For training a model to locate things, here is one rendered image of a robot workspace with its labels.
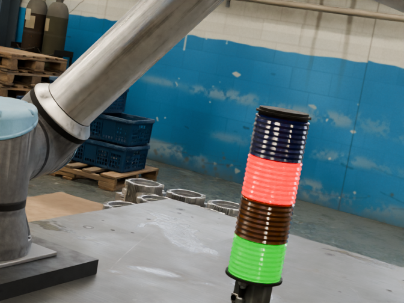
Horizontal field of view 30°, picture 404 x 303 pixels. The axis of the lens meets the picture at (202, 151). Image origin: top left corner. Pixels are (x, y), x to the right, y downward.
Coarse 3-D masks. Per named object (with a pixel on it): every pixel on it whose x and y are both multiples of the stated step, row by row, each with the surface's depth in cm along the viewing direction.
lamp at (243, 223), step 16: (240, 208) 82; (256, 208) 80; (272, 208) 80; (288, 208) 81; (240, 224) 81; (256, 224) 80; (272, 224) 80; (288, 224) 81; (256, 240) 80; (272, 240) 80
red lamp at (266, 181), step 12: (252, 156) 80; (252, 168) 80; (264, 168) 79; (276, 168) 79; (288, 168) 79; (300, 168) 81; (252, 180) 80; (264, 180) 79; (276, 180) 79; (288, 180) 80; (252, 192) 80; (264, 192) 80; (276, 192) 79; (288, 192) 80; (288, 204) 80
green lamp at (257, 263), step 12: (240, 240) 81; (240, 252) 81; (252, 252) 80; (264, 252) 80; (276, 252) 81; (240, 264) 81; (252, 264) 80; (264, 264) 81; (276, 264) 81; (240, 276) 81; (252, 276) 81; (264, 276) 81; (276, 276) 82
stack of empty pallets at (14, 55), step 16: (0, 48) 756; (0, 64) 710; (16, 64) 702; (32, 64) 727; (64, 64) 762; (0, 80) 704; (16, 80) 744; (32, 80) 728; (48, 80) 766; (16, 96) 738
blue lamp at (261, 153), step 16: (256, 128) 80; (272, 128) 79; (288, 128) 78; (304, 128) 79; (256, 144) 80; (272, 144) 79; (288, 144) 79; (304, 144) 80; (272, 160) 79; (288, 160) 79
